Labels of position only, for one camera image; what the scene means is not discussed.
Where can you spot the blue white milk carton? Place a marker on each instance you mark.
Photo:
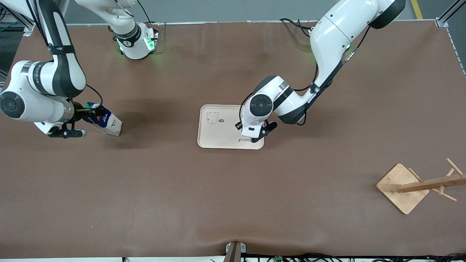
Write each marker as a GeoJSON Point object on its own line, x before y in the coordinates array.
{"type": "Point", "coordinates": [111, 125]}

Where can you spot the aluminium frame post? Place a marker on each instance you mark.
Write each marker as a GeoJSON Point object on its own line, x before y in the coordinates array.
{"type": "Point", "coordinates": [14, 16]}
{"type": "Point", "coordinates": [449, 11]}

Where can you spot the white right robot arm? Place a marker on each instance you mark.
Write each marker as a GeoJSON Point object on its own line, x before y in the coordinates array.
{"type": "Point", "coordinates": [69, 72]}

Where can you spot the grey metal clamp bracket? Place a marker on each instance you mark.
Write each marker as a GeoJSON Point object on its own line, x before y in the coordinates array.
{"type": "Point", "coordinates": [235, 253]}

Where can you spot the wooden mug stand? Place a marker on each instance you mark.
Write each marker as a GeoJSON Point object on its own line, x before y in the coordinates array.
{"type": "Point", "coordinates": [400, 185]}

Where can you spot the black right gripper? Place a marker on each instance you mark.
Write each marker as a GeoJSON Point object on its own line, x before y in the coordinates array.
{"type": "Point", "coordinates": [77, 111]}

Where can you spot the cream rabbit print tray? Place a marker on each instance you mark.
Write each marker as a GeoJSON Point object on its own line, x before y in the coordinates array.
{"type": "Point", "coordinates": [218, 134]}

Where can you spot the brown table mat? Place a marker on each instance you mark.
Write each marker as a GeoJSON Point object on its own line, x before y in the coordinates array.
{"type": "Point", "coordinates": [233, 200]}

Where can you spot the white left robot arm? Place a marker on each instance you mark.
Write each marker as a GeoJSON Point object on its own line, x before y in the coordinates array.
{"type": "Point", "coordinates": [335, 32]}

